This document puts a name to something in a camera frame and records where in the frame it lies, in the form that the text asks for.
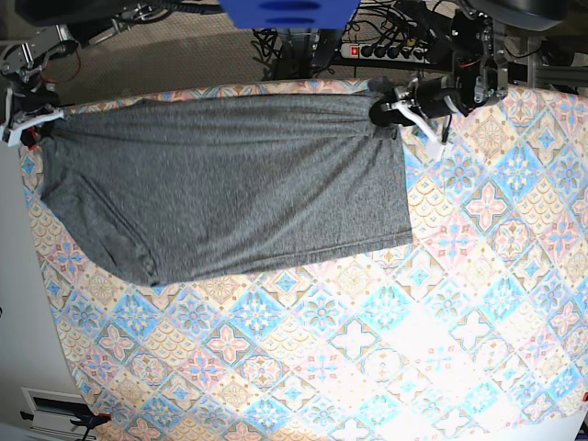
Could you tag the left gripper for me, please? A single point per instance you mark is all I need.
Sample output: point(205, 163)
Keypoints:
point(435, 98)

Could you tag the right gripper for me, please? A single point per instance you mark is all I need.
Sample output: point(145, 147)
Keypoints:
point(28, 103)

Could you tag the grey t-shirt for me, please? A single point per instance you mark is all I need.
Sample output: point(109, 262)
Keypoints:
point(160, 193)

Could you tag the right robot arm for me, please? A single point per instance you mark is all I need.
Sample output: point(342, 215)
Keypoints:
point(60, 28)

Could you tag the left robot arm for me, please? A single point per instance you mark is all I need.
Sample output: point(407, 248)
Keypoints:
point(478, 75)

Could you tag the red black clamp top left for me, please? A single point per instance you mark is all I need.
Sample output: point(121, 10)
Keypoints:
point(30, 138)

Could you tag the white power strip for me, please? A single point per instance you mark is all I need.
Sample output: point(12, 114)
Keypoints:
point(386, 53)

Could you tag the patterned tablecloth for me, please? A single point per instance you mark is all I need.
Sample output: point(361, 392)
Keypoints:
point(478, 326)

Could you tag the white vent panel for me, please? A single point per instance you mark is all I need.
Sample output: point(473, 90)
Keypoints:
point(53, 402)

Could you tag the blue black clamp bottom left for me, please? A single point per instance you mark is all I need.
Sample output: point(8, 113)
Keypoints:
point(87, 420)

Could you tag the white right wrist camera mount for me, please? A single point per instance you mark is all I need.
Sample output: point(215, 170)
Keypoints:
point(18, 121)

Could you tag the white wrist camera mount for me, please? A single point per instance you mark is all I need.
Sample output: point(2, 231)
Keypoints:
point(422, 126)
point(18, 121)

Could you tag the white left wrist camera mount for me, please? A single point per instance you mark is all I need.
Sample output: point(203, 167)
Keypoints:
point(422, 126)

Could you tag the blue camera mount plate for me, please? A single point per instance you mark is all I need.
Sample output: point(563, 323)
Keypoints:
point(328, 14)

